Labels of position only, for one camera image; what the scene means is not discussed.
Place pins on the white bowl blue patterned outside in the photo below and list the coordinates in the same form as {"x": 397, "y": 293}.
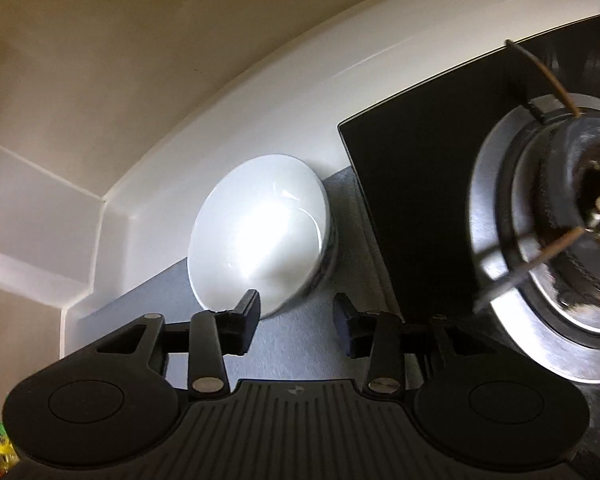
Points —
{"x": 255, "y": 230}

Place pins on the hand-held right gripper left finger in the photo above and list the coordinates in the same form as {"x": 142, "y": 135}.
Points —
{"x": 249, "y": 315}

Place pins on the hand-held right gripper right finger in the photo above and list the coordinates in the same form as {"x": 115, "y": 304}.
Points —
{"x": 344, "y": 320}

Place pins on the grey mat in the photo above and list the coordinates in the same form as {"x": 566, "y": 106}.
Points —
{"x": 300, "y": 350}

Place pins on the steel stove burner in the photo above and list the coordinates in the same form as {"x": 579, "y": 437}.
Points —
{"x": 530, "y": 310}

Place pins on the black glass gas stove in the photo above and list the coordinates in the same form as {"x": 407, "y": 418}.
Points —
{"x": 420, "y": 185}

